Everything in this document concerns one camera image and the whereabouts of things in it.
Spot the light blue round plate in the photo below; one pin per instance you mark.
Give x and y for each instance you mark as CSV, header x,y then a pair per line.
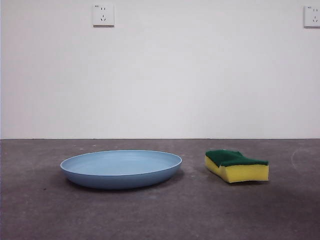
x,y
117,165

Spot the yellow sponge with green pad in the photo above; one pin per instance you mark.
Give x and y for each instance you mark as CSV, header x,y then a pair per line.
x,y
240,173

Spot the white wall socket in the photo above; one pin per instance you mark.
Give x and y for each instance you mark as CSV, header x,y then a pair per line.
x,y
312,17
103,15

